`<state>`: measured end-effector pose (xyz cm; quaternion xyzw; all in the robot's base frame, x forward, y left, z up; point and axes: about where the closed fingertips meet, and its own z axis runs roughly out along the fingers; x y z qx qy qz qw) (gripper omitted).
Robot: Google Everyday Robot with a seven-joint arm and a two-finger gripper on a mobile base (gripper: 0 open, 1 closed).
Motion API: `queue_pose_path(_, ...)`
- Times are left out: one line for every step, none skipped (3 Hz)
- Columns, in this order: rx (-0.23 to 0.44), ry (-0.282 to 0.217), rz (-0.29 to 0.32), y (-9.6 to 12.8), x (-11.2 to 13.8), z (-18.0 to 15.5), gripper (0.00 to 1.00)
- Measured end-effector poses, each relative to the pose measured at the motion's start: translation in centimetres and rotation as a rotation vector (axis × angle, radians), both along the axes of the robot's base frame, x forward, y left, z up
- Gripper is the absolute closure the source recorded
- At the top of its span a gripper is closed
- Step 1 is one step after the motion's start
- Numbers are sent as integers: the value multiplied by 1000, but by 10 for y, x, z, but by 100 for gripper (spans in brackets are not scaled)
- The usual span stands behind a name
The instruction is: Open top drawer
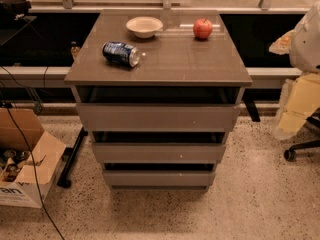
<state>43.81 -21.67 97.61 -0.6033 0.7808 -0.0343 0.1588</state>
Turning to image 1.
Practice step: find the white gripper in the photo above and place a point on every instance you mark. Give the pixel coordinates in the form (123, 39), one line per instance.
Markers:
(306, 47)

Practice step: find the grey top drawer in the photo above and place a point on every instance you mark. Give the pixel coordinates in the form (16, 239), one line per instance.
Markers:
(163, 109)

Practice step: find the grey drawer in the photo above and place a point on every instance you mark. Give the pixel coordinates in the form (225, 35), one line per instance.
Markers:
(163, 109)
(159, 147)
(172, 175)

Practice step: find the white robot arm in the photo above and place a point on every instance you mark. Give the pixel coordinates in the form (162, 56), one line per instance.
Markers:
(302, 44)

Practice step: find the grey drawer cabinet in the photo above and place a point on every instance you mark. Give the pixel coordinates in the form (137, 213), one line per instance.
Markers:
(173, 57)

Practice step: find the grey bottom drawer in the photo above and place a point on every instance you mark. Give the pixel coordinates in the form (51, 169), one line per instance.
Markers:
(172, 175)

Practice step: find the grey middle drawer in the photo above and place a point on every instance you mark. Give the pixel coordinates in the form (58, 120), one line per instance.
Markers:
(159, 147)

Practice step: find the black office chair base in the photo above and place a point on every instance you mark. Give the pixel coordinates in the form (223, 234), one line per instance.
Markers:
(290, 154)

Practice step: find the black table leg right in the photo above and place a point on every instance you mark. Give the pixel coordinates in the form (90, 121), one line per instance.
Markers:
(249, 102)

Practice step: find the black table leg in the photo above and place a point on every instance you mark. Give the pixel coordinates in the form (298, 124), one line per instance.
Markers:
(69, 157)
(249, 102)

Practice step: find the red apple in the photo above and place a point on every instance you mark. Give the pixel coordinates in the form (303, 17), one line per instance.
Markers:
(202, 28)

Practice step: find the white bowl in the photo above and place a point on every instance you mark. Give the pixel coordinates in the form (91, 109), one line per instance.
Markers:
(144, 27)

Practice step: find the blue soda can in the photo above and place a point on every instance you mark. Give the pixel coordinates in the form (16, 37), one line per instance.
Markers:
(121, 53)

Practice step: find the black table leg left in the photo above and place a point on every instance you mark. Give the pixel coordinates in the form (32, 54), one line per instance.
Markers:
(69, 157)

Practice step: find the small bottle behind cabinet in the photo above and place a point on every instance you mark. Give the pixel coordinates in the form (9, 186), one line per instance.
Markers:
(75, 49)

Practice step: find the cardboard box with cans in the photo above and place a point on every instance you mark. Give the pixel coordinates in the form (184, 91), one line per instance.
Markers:
(30, 157)

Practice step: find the black bag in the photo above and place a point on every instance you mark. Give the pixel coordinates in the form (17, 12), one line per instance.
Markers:
(13, 10)

